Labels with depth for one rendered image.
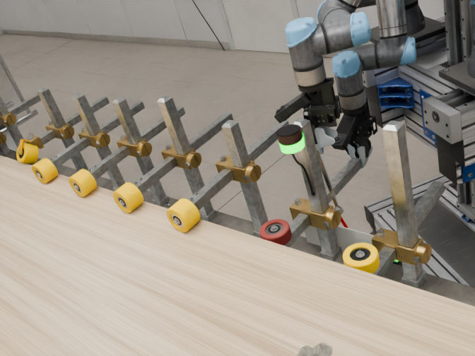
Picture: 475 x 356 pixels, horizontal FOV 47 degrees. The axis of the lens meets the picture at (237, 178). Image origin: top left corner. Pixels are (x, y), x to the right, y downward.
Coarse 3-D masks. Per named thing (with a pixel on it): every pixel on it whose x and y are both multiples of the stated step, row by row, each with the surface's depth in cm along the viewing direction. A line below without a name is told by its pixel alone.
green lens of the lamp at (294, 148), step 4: (280, 144) 132; (296, 144) 131; (300, 144) 131; (304, 144) 133; (284, 148) 132; (288, 148) 131; (292, 148) 131; (296, 148) 131; (300, 148) 132; (284, 152) 133; (288, 152) 132; (292, 152) 132; (296, 152) 132
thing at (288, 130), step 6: (288, 126) 133; (294, 126) 132; (282, 132) 132; (288, 132) 131; (294, 132) 130; (300, 150) 137; (306, 150) 136; (294, 156) 135; (306, 174) 140; (312, 192) 143
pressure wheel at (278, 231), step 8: (264, 224) 144; (272, 224) 143; (280, 224) 142; (288, 224) 141; (264, 232) 141; (272, 232) 140; (280, 232) 139; (288, 232) 139; (272, 240) 138; (280, 240) 138; (288, 240) 140
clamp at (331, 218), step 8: (304, 200) 154; (296, 208) 152; (304, 208) 151; (328, 208) 148; (296, 216) 153; (312, 216) 149; (320, 216) 146; (328, 216) 146; (336, 216) 147; (312, 224) 150; (320, 224) 148; (328, 224) 146; (336, 224) 148
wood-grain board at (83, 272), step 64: (0, 192) 204; (64, 192) 190; (0, 256) 167; (64, 256) 157; (128, 256) 149; (192, 256) 141; (256, 256) 135; (0, 320) 141; (64, 320) 134; (128, 320) 128; (192, 320) 123; (256, 320) 117; (320, 320) 113; (384, 320) 108; (448, 320) 104
